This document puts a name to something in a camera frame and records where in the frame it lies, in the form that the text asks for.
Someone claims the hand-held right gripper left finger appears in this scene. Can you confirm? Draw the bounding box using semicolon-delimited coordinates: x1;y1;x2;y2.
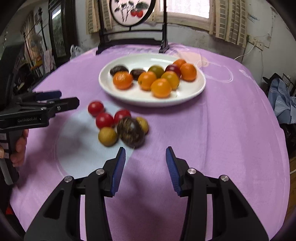
24;147;126;241

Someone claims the purple tablecloth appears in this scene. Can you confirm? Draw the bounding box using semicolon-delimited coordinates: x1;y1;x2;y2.
9;44;290;241

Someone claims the small yellow green fruit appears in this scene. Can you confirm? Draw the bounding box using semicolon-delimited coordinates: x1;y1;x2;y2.
98;127;119;147
135;116;149;134

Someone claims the yellow green passion fruit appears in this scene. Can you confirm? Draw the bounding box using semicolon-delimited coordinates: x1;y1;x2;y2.
148;65;165;79

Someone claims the window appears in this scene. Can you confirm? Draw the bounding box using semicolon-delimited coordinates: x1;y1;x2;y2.
153;0;212;30

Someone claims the white oval plate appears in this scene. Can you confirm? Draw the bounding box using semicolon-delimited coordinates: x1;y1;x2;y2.
98;53;206;107

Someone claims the round painted screen on stand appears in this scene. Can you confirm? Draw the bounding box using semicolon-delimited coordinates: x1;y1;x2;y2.
95;0;170;55

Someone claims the white power cable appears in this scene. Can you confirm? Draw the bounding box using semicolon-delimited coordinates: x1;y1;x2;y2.
233;44;257;61

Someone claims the white plastic bag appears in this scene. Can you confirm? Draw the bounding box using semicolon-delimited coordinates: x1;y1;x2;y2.
70;44;84;61

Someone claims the pink hanging towel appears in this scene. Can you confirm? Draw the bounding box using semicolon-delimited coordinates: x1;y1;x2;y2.
43;50;55;73

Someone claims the person's left hand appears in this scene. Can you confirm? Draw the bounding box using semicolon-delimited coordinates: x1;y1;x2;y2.
10;128;29;166

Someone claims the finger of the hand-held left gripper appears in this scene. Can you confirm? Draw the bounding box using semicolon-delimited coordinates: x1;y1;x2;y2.
47;97;80;116
32;90;62;101

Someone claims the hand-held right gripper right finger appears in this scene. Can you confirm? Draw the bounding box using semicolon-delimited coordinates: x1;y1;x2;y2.
165;146;269;241

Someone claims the white electric fan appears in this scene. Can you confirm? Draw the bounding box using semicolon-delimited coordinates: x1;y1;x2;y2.
29;32;43;50

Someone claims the dark brown passion fruit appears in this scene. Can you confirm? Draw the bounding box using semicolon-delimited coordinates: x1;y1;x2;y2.
116;117;146;149
130;69;147;81
110;65;129;76

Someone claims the white wall power outlet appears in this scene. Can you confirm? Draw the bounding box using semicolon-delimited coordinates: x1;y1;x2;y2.
247;36;265;49

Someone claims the dark wooden framed mirror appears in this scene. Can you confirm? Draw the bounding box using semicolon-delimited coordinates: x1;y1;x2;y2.
48;5;78;67

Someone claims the blue cloth pile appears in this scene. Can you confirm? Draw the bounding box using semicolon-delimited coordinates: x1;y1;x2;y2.
268;77;296;124

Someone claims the purple red passion fruit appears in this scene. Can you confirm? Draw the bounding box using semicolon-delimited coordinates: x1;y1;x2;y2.
165;64;181;78

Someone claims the red cherry tomato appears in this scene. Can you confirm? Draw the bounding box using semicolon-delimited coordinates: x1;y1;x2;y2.
114;109;132;123
88;101;104;117
95;113;115;129

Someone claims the beige checked curtain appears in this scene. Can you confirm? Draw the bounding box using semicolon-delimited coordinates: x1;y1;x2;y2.
85;0;112;35
209;0;248;49

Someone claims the smooth orange fruit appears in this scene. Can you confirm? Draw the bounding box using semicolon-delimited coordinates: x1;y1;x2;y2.
150;78;172;99
161;71;180;90

